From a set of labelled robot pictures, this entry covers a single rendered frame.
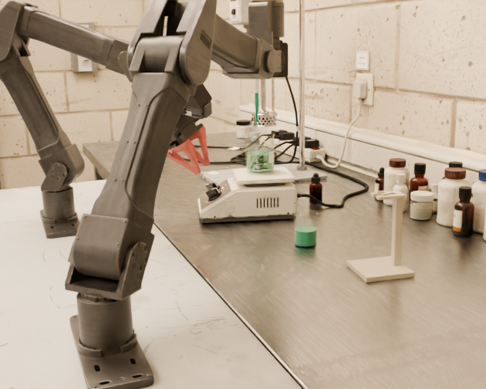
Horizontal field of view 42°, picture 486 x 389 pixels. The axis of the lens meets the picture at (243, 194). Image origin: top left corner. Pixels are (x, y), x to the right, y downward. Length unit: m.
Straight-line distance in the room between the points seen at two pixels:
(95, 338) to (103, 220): 0.14
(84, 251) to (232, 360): 0.21
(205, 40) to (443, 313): 0.48
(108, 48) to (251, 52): 0.34
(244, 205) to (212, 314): 0.44
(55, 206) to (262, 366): 0.70
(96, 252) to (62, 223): 0.59
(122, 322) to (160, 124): 0.24
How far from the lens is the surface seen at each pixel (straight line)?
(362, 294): 0.93
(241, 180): 1.26
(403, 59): 1.65
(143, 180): 0.76
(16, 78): 1.30
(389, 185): 1.41
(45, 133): 1.30
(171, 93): 0.80
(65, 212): 1.32
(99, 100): 3.61
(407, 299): 0.93
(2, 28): 1.29
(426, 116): 1.58
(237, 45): 0.97
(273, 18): 1.11
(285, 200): 1.28
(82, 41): 1.26
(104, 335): 0.75
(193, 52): 0.81
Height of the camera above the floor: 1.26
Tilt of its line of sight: 14 degrees down
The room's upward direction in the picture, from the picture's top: 1 degrees counter-clockwise
